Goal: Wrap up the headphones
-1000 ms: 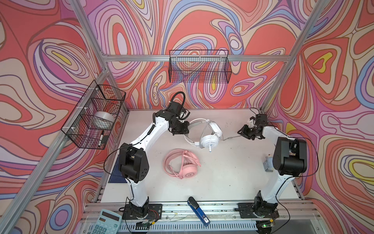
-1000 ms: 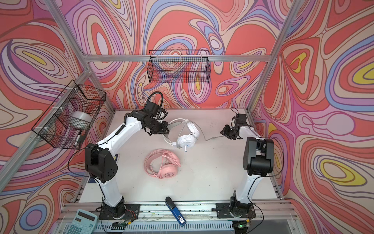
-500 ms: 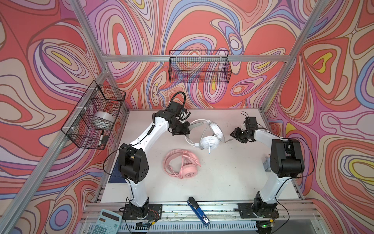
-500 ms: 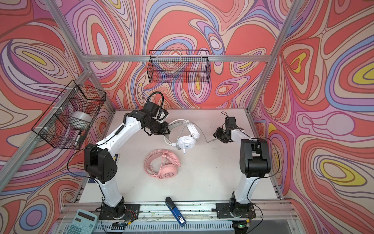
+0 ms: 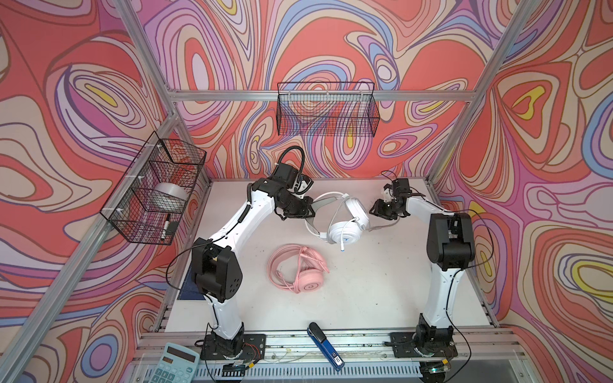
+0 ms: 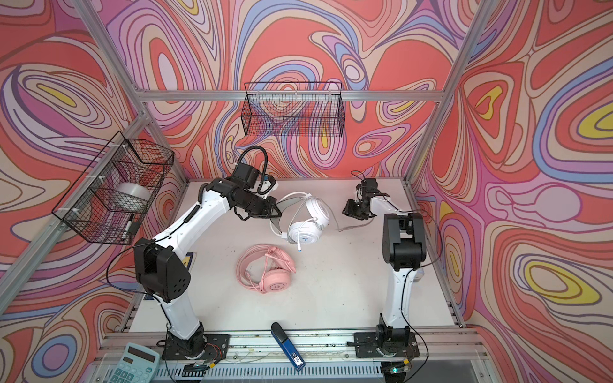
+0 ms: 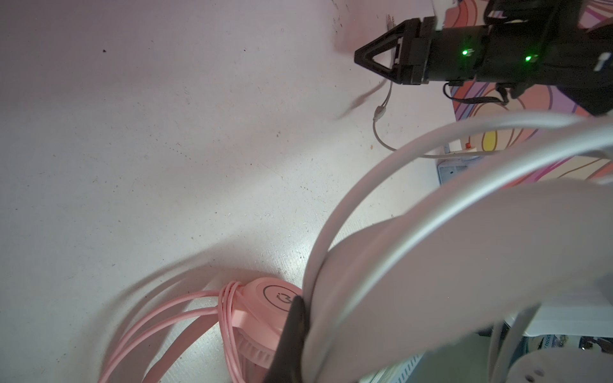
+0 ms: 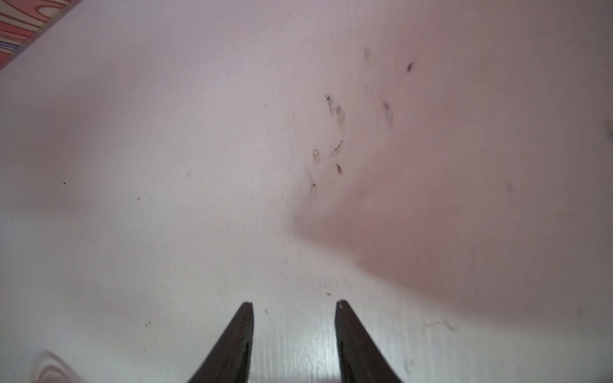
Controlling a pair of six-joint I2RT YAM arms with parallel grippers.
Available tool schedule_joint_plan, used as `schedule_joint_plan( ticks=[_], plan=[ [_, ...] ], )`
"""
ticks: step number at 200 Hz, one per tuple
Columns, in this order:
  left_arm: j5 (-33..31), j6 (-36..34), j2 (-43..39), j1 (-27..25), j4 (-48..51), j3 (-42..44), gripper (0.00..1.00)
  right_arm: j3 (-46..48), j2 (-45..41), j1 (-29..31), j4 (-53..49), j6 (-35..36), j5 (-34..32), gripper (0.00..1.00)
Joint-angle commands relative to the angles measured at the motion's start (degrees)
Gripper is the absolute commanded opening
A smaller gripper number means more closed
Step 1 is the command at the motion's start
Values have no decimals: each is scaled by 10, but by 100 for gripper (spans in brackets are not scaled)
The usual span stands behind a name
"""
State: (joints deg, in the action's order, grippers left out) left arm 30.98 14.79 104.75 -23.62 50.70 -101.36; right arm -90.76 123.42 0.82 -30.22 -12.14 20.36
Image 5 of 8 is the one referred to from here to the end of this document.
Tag light green calculator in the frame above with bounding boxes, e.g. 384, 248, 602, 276
146, 343, 200, 383

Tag aluminium front rail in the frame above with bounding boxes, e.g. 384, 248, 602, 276
124, 328, 539, 382

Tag white headphones with grey cable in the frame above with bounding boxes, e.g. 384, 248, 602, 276
305, 191, 399, 252

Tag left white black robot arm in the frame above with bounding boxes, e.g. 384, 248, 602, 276
189, 163, 314, 358

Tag pink headphones with cable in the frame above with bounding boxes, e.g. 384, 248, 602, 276
267, 244, 330, 295

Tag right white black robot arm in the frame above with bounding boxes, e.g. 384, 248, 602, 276
370, 178, 476, 357

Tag white tape roll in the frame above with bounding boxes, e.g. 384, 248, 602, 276
150, 182, 188, 214

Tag blue black stapler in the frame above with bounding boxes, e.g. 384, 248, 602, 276
307, 322, 345, 371

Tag black wire basket left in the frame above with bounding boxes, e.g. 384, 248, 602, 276
100, 132, 207, 246

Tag black wire basket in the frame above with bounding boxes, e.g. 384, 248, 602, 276
100, 132, 207, 246
276, 80, 380, 137

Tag dark blue notebook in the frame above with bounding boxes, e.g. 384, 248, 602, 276
177, 267, 204, 301

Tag black wire basket back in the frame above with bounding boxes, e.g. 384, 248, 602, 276
276, 80, 380, 137

